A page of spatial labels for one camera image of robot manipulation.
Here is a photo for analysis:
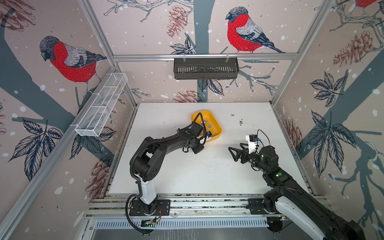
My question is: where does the aluminium mounting rail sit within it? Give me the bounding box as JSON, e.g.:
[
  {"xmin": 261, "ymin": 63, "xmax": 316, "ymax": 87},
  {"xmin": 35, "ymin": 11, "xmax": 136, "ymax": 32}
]
[{"xmin": 86, "ymin": 194, "xmax": 331, "ymax": 230}]

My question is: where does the white wire mesh shelf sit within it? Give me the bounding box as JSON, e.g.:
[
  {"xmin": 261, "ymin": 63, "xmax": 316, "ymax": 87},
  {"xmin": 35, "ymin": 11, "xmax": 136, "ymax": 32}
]
[{"xmin": 75, "ymin": 73, "xmax": 128, "ymax": 137}]

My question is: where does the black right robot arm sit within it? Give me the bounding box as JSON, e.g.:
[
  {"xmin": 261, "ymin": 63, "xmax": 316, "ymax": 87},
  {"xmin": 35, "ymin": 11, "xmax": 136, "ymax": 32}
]
[{"xmin": 229, "ymin": 146, "xmax": 366, "ymax": 240}]

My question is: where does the black wire basket shelf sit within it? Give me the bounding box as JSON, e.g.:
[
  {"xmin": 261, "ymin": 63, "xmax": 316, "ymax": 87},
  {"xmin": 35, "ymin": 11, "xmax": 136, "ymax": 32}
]
[{"xmin": 174, "ymin": 58, "xmax": 240, "ymax": 80}]

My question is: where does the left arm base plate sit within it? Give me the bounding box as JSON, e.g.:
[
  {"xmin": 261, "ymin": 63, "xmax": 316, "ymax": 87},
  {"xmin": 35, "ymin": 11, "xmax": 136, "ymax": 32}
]
[{"xmin": 129, "ymin": 199, "xmax": 171, "ymax": 217}]

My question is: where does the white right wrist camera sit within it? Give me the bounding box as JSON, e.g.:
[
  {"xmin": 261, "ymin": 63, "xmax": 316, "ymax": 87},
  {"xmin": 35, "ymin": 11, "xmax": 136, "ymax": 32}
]
[{"xmin": 246, "ymin": 135, "xmax": 259, "ymax": 154}]

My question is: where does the yellow plastic tray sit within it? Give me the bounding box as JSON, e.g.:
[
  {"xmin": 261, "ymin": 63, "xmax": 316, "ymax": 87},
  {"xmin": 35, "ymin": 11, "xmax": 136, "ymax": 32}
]
[{"xmin": 191, "ymin": 110, "xmax": 222, "ymax": 142}]

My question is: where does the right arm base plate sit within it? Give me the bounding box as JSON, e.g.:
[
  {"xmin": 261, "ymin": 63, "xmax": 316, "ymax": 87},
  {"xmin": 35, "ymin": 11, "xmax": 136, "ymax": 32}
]
[{"xmin": 246, "ymin": 199, "xmax": 275, "ymax": 215}]

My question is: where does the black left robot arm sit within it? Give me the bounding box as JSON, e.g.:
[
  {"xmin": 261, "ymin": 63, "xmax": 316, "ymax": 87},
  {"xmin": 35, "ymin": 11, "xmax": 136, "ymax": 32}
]
[{"xmin": 130, "ymin": 122, "xmax": 213, "ymax": 215}]

